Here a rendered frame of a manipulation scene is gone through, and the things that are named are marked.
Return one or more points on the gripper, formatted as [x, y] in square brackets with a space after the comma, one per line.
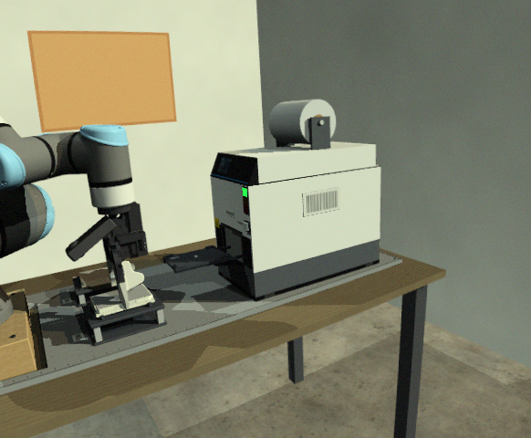
[123, 240]

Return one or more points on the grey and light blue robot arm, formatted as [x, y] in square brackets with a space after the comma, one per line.
[26, 213]

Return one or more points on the white roll of foil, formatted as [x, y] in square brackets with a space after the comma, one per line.
[289, 122]

